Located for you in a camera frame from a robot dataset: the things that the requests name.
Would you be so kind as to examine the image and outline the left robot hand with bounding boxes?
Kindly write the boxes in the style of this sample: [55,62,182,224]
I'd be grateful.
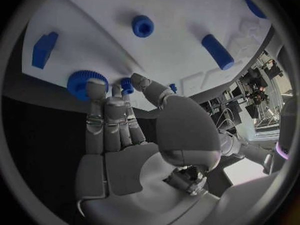
[219,132,244,156]

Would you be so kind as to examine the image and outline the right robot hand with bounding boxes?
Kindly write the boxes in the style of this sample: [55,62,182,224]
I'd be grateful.
[73,72,223,225]

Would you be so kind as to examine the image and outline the large blue gear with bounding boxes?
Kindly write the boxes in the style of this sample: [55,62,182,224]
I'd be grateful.
[66,69,110,102]

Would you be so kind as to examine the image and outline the white task board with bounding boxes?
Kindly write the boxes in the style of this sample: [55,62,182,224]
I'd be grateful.
[21,0,274,113]

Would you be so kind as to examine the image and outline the cluttered workshop desk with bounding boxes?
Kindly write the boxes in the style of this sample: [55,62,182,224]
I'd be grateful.
[193,49,293,142]

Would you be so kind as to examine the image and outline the small blue gear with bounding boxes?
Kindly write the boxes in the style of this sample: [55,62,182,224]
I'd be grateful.
[120,77,135,96]

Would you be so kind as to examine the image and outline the thick long blue cylinder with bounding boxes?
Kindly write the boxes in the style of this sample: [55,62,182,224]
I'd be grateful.
[243,0,269,20]

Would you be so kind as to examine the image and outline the short hollow blue cylinder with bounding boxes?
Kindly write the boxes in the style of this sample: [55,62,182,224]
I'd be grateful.
[130,14,155,38]

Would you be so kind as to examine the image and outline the blue block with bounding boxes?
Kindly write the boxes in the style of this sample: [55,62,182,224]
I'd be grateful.
[31,31,60,70]

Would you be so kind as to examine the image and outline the white cable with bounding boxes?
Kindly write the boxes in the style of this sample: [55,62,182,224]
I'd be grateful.
[213,107,239,136]

